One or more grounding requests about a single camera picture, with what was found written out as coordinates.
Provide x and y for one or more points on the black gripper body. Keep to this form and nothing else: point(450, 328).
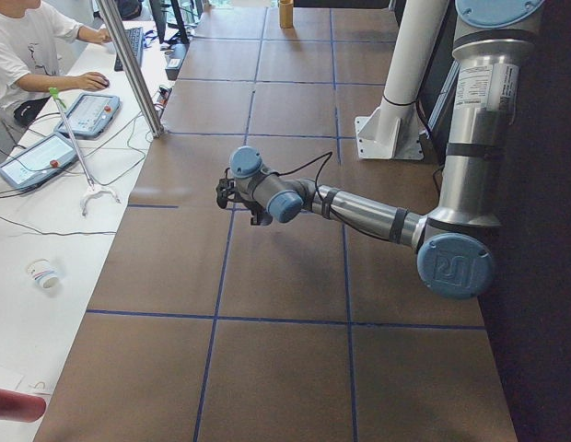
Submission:
point(256, 215)

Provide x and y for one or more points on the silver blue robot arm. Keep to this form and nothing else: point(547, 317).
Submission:
point(453, 242)

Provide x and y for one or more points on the brown wooden chopstick holder cup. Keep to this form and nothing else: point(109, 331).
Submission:
point(286, 13)

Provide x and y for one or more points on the white paper cup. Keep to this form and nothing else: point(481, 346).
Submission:
point(44, 273)

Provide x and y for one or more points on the black power adapter box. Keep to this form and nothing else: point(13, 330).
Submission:
point(174, 60)

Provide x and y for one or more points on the far teach pendant tablet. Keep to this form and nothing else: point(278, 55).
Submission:
point(91, 113)

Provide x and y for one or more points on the teach pendant tablet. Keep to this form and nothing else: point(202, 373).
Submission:
point(91, 113)
point(38, 163)

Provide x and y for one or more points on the near teach pendant tablet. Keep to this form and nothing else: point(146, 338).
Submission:
point(38, 163)

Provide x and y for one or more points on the black keyboard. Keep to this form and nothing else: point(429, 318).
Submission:
point(135, 38)

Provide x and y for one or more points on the grabber reaching tool stick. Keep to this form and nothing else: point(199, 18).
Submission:
point(94, 190)

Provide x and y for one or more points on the person in white shirt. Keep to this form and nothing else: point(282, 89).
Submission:
point(29, 63)

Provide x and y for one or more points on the red fire extinguisher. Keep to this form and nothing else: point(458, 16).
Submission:
point(20, 407)

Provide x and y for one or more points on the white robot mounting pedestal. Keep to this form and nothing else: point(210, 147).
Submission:
point(392, 130)

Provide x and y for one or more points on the aluminium frame post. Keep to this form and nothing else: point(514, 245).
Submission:
point(112, 19)

